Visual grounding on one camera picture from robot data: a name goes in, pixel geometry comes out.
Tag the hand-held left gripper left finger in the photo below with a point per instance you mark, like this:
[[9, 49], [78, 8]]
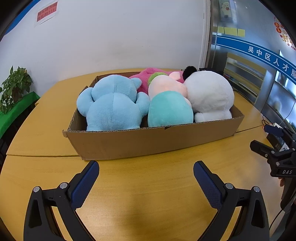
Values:
[[84, 185]]

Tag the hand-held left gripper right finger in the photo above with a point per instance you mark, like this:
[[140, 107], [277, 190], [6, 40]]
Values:
[[208, 185]]

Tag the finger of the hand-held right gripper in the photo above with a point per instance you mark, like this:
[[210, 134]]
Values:
[[259, 147], [274, 130]]

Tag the brown cardboard box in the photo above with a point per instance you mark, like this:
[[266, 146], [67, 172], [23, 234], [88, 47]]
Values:
[[138, 143]]

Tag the pink pig plush toy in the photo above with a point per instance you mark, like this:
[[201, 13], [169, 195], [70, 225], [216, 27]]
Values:
[[168, 111]]

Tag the light blue plush toy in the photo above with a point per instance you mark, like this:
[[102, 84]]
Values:
[[113, 104]]

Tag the wooden desktop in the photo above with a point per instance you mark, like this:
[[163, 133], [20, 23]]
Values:
[[148, 185]]

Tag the person's right hand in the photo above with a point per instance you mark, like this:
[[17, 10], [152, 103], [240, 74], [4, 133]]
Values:
[[282, 182]]

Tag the white power bank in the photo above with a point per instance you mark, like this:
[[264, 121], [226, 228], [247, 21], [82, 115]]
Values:
[[277, 125]]

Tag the white panda plush toy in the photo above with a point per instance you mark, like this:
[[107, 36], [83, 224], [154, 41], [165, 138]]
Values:
[[208, 92]]

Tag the blue banner strip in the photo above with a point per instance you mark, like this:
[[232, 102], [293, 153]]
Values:
[[242, 45]]

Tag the red window decorations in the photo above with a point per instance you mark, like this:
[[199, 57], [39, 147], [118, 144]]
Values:
[[285, 34]]

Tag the green table cloth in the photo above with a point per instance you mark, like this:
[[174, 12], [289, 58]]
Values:
[[13, 115]]

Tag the yellow sticky note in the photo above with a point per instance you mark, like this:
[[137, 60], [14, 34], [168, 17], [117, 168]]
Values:
[[220, 30], [241, 33], [230, 31]]

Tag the magenta plush toy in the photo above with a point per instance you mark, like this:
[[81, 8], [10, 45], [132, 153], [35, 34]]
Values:
[[142, 80]]

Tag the green potted plant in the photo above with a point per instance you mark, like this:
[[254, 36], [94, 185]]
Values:
[[13, 85]]

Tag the cartoon wall poster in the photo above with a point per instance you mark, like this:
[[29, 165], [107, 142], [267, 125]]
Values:
[[227, 10]]

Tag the red wall sign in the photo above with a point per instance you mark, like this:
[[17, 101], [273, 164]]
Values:
[[47, 12]]

